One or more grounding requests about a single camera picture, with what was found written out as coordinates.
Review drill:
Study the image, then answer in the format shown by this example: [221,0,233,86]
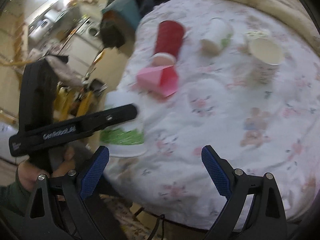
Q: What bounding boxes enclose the small patterned paper cup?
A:
[244,29,271,43]

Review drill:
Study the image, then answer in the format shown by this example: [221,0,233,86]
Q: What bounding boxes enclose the white paper cup brown base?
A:
[200,17,234,55]

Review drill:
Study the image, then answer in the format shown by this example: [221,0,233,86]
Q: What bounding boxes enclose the red paper cup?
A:
[151,20,185,66]

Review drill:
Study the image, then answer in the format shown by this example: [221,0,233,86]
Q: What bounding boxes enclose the pink folded paper box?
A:
[136,65,179,97]

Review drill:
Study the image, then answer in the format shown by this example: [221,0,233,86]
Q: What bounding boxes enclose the white washing machine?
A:
[75,17,103,48]

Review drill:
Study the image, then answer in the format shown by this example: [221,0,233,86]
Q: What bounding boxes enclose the yellow chair frame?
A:
[53,85,94,122]

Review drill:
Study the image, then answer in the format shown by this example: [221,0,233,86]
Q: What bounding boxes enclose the patterned paper cup open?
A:
[248,37,285,84]

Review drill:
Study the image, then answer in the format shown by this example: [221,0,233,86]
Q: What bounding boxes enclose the white green paper cup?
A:
[100,90,146,158]

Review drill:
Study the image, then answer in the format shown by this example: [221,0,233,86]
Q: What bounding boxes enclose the white floral bed sheet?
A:
[105,0,319,229]

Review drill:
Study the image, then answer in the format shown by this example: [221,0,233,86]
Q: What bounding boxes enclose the dark green sleeve forearm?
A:
[1,171,30,217]

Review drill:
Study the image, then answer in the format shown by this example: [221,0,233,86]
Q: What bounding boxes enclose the person's left hand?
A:
[17,147,75,192]

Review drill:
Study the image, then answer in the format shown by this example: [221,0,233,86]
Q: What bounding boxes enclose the dark furry garment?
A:
[100,19,127,48]

